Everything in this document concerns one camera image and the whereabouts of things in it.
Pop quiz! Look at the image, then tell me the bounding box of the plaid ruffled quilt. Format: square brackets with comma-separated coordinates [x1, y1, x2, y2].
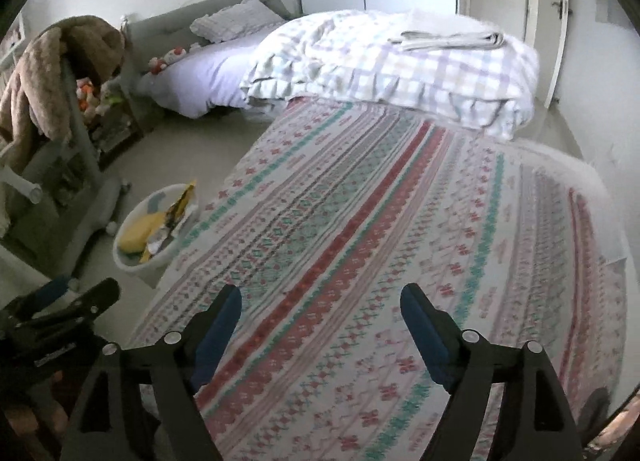
[240, 8, 541, 142]

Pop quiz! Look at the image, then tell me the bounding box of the white plastic bucket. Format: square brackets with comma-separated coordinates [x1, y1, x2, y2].
[112, 182, 201, 274]

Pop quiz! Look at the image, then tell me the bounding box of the small grey bed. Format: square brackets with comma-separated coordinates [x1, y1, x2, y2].
[122, 0, 293, 76]

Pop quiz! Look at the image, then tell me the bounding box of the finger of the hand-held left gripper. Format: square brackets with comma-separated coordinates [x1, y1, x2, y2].
[10, 275, 77, 321]
[22, 277, 121, 337]

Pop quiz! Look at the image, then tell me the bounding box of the plaid ruffled pillow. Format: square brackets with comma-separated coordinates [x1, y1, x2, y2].
[190, 0, 286, 44]

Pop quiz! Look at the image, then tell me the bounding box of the yellow plastic bag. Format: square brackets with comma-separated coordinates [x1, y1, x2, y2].
[120, 213, 168, 254]

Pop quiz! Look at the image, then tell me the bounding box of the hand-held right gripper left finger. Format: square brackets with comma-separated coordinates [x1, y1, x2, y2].
[60, 283, 243, 461]

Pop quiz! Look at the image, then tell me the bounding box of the white tissue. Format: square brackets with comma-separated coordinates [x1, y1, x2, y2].
[147, 233, 178, 259]

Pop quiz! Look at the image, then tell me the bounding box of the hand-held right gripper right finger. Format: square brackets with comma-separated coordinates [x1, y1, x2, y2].
[400, 282, 583, 461]

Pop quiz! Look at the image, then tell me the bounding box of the white door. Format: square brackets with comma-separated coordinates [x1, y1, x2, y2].
[520, 0, 573, 109]

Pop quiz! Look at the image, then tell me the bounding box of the folded white cloth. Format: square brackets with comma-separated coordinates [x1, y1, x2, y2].
[390, 28, 506, 52]

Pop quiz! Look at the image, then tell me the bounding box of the pile of plush toys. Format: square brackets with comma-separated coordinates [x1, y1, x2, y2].
[75, 76, 123, 116]

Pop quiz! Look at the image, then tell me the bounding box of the brown fluffy blanket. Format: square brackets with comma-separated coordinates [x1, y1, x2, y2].
[0, 15, 126, 142]

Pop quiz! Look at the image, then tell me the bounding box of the patterned striped bedsheet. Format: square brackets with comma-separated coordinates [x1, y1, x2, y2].
[125, 96, 628, 461]

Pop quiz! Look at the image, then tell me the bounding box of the lilac bedsheet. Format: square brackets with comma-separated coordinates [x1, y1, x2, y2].
[137, 38, 281, 119]

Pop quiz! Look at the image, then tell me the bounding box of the dark bedside shelf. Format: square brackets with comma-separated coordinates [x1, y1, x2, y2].
[75, 91, 148, 169]

